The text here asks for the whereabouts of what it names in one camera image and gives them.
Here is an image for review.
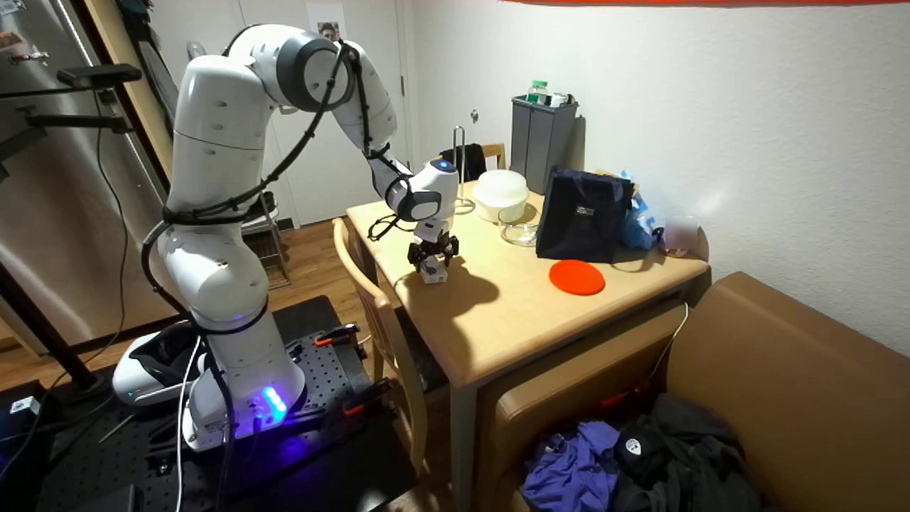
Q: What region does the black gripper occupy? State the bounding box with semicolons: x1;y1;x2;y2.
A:
406;237;460;267

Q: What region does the white test box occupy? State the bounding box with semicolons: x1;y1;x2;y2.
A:
422;260;449;286

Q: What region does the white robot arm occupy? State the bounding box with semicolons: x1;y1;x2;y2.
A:
155;24;458;453

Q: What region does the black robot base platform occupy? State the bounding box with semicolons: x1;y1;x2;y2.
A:
0;297;415;512

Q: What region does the clear glass bowl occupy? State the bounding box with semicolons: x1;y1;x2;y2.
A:
502;223;537;247

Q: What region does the white lidded bowl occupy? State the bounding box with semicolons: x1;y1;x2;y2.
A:
473;170;529;226

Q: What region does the wooden table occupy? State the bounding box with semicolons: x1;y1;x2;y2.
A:
345;203;709;512

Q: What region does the near wooden chair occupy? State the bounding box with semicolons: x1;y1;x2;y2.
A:
334;219;429;475

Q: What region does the wooden chair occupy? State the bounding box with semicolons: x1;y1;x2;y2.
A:
445;142;507;182
334;219;429;475

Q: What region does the far wooden chair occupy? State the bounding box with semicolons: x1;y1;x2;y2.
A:
445;142;507;182

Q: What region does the orange round disc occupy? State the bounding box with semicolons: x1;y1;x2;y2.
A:
549;260;607;297

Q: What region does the dark navy bag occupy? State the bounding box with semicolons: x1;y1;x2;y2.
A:
536;168;634;261

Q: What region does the green plastic bottle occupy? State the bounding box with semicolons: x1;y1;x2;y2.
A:
526;81;549;106

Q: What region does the clothes pile on armchair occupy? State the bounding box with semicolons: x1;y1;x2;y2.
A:
520;395;766;512

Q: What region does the brown armchair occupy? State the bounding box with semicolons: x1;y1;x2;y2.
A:
473;274;910;512

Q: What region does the orange handled clamp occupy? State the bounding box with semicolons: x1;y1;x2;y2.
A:
310;325;360;347

